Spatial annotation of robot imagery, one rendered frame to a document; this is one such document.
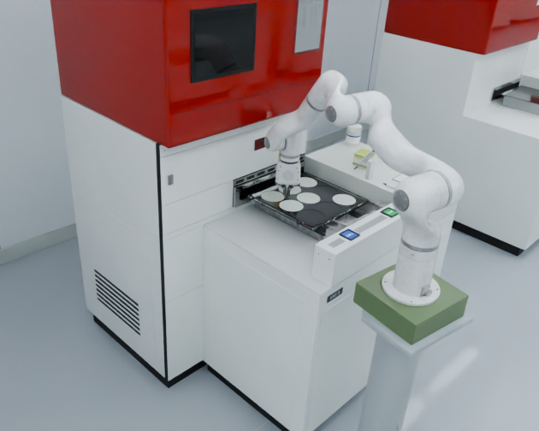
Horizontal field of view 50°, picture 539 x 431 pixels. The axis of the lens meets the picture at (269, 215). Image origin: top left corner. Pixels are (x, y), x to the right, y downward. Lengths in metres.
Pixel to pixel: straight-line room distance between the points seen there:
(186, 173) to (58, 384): 1.23
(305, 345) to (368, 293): 0.38
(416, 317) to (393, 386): 0.37
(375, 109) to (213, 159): 0.69
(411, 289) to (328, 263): 0.30
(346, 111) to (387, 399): 1.03
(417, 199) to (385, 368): 0.68
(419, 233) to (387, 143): 0.29
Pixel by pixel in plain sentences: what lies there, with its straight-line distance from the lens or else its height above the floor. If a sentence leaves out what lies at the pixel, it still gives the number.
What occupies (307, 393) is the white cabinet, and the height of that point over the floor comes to 0.34.
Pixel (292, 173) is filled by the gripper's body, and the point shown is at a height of 1.03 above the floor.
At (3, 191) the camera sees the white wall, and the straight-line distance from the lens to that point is 3.62.
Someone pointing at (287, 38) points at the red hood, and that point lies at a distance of 2.34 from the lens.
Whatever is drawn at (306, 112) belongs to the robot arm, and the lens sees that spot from 2.16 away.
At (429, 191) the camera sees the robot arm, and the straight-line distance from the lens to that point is 1.73.
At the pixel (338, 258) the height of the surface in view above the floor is 0.94.
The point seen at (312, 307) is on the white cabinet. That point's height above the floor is 0.75.
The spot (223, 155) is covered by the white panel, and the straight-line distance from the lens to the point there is 2.32.
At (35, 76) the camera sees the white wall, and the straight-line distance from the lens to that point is 3.50.
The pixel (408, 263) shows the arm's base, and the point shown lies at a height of 1.03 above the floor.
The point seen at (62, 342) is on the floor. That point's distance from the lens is 3.14.
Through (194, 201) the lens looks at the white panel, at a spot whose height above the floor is 0.94.
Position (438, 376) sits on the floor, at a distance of 3.07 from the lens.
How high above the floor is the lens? 2.03
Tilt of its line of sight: 29 degrees down
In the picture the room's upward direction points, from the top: 4 degrees clockwise
